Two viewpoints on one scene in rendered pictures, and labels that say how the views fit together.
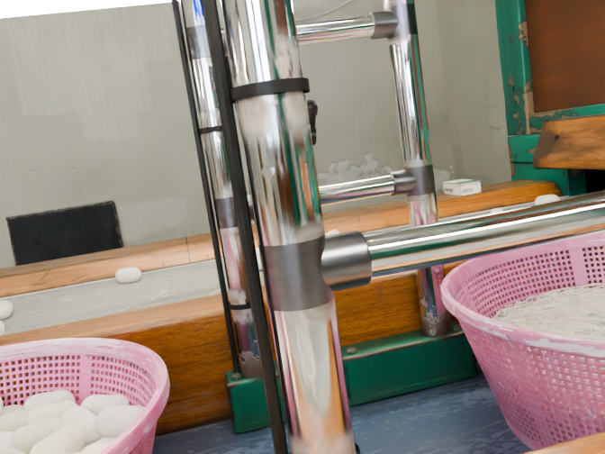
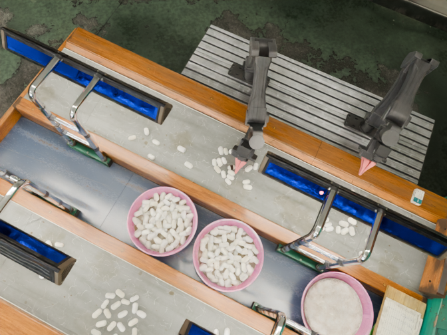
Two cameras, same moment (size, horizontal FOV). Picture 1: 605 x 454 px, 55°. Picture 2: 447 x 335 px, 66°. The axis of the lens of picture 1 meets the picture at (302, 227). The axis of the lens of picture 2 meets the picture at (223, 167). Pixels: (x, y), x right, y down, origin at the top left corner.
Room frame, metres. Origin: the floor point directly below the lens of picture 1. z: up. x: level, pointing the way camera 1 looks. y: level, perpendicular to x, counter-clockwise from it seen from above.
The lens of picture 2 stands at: (0.11, 0.23, 2.08)
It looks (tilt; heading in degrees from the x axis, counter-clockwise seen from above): 70 degrees down; 26
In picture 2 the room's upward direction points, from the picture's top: 12 degrees clockwise
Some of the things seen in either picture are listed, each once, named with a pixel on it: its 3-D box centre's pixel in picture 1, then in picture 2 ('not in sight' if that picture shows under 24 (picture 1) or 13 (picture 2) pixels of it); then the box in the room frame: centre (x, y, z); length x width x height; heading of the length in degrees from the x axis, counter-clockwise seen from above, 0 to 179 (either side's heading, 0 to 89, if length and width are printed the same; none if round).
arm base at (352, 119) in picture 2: not in sight; (369, 123); (1.14, 0.05, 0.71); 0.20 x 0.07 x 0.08; 102
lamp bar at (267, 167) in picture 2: not in sight; (354, 201); (0.60, 0.00, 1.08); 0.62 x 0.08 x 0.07; 101
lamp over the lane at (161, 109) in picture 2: not in sight; (84, 72); (0.42, 0.95, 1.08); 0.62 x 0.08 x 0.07; 101
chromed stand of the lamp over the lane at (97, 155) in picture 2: not in sight; (86, 115); (0.34, 0.94, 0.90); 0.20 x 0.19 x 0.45; 101
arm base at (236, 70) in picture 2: not in sight; (249, 72); (1.01, 0.64, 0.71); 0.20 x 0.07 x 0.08; 102
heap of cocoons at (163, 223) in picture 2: not in sight; (164, 223); (0.22, 0.49, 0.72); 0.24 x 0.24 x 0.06
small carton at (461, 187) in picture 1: (461, 186); (417, 197); (0.93, -0.26, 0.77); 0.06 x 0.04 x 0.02; 11
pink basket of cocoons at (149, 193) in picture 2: not in sight; (163, 222); (0.22, 0.49, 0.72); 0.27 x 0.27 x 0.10
